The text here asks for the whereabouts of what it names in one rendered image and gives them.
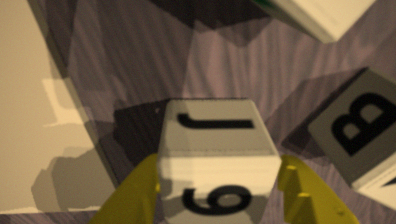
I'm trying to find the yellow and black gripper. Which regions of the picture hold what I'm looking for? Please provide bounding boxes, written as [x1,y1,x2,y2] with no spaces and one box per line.
[87,153,359,224]

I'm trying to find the beige flat mat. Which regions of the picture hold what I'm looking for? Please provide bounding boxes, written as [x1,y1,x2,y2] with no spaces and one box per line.
[0,0,119,214]

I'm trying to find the cream letter block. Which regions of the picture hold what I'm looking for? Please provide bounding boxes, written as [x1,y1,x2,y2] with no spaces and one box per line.
[156,99,281,224]
[251,0,375,44]
[308,67,396,210]

